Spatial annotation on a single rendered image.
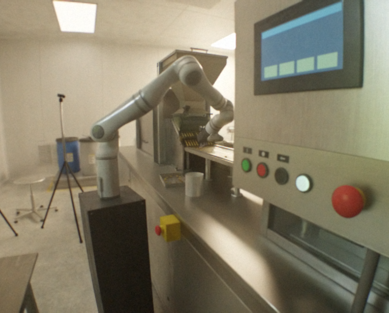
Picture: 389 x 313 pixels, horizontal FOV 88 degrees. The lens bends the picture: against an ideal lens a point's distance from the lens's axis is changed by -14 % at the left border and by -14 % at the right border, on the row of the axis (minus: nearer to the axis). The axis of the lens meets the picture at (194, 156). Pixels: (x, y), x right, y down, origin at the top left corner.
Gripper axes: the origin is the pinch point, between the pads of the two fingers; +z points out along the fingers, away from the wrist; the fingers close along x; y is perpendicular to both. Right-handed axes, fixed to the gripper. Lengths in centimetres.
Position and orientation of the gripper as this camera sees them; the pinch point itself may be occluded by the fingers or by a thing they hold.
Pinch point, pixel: (200, 147)
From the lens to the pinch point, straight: 136.1
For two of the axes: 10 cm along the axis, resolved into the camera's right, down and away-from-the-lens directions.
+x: -9.1, 0.8, -4.2
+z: -3.6, 3.9, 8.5
